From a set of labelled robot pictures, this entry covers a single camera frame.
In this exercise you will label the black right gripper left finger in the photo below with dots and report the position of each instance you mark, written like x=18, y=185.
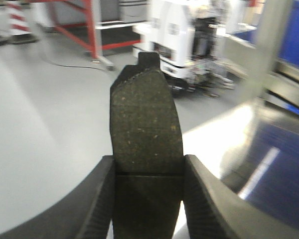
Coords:
x=84, y=213

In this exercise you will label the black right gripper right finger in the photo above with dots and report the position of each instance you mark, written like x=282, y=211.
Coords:
x=213, y=211

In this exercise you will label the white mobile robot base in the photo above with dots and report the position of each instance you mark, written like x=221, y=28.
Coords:
x=184, y=34

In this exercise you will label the red white traffic cone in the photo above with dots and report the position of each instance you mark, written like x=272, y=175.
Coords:
x=19, y=30

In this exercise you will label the stainless steel rack frame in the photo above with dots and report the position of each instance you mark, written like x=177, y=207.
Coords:
x=254, y=56

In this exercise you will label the red metal frame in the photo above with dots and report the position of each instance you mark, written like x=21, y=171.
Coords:
x=96, y=25

